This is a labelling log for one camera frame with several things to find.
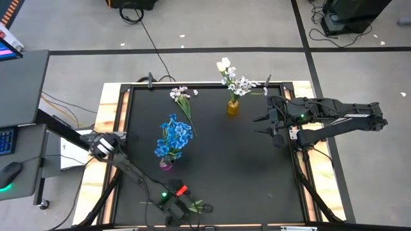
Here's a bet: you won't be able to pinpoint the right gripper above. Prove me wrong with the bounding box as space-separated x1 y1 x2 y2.
252 95 292 149

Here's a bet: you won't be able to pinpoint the black metal table frame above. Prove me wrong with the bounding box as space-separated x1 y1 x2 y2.
72 81 347 231

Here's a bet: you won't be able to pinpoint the blue artificial flower bunch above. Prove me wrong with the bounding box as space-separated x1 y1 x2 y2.
153 112 194 161

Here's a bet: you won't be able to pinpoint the amber glass vase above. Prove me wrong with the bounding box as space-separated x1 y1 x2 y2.
226 99 240 116

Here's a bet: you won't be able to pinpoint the grey rolling desk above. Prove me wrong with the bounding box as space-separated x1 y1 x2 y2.
0 49 92 211

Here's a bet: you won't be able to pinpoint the black computer tower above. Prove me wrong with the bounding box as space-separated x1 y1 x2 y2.
320 0 393 37

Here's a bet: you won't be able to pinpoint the purple glass vase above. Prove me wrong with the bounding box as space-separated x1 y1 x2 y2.
159 157 176 171

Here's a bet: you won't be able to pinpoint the black computer mouse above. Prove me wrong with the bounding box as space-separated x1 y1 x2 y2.
0 161 23 193

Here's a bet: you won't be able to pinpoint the large white blossom bunch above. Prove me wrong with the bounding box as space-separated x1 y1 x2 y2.
220 66 269 103

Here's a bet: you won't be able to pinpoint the white artificial tulip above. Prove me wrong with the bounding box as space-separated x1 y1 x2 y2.
221 56 236 103
216 61 236 103

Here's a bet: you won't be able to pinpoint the thin black floor cable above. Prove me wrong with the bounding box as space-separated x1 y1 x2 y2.
41 90 98 115

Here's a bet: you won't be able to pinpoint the tangled black cables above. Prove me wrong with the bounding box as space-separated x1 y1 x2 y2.
307 0 374 49

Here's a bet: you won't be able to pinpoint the black equipment case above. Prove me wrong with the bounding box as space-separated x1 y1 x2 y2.
105 0 160 10

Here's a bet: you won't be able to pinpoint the orange striped hazard mat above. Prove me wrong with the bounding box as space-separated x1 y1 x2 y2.
0 0 26 30

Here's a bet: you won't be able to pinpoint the computer monitor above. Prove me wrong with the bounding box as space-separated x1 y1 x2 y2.
0 37 24 62

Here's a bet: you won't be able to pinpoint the small white blossom bunch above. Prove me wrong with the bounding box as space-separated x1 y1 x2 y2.
169 85 198 138

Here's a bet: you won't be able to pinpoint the coiled black floor cable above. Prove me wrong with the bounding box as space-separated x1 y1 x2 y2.
119 1 177 83

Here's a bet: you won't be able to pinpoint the yellow floor cable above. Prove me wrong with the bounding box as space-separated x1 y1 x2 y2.
40 94 81 129

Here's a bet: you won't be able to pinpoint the white pink box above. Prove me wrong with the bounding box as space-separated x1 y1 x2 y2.
0 24 25 52

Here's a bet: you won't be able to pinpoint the dark tulip with green stem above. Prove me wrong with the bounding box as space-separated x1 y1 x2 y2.
139 199 214 214

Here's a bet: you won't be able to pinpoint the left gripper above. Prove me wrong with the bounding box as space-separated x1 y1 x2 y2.
158 178 198 227

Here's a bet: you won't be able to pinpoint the backlit computer keyboard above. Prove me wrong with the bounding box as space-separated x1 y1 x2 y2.
0 126 19 157

